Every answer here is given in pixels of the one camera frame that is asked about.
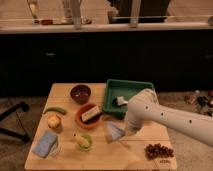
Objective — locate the silver metal spatula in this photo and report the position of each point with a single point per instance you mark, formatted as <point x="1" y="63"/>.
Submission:
<point x="120" y="101"/>

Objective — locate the orange bowl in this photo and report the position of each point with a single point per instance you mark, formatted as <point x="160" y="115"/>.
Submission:
<point x="90" y="124"/>

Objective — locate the purple bowl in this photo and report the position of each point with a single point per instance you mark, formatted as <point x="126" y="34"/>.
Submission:
<point x="80" y="94"/>

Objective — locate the blue towel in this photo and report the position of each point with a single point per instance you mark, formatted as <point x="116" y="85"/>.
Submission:
<point x="113" y="132"/>

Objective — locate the blue sponge cloth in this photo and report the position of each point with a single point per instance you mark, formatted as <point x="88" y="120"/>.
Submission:
<point x="45" y="144"/>

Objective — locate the black chair base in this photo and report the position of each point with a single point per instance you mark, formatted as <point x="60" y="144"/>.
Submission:
<point x="10" y="123"/>

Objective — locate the red small dish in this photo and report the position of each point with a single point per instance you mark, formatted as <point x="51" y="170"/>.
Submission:
<point x="46" y="22"/>

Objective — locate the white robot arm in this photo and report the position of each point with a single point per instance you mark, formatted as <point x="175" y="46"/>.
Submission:
<point x="145" y="106"/>

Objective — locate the green plastic tray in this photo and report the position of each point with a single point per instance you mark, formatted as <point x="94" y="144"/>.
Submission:
<point x="116" y="88"/>

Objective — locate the yellow toy corn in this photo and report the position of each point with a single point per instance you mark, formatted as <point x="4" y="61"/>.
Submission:
<point x="81" y="141"/>

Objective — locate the green small bowl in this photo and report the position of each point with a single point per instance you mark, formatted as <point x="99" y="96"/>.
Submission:
<point x="89" y="140"/>

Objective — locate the wooden block eraser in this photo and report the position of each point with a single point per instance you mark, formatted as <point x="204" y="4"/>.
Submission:
<point x="90" y="113"/>

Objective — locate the purple grape bunch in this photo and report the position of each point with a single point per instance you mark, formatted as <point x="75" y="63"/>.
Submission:
<point x="154" y="151"/>

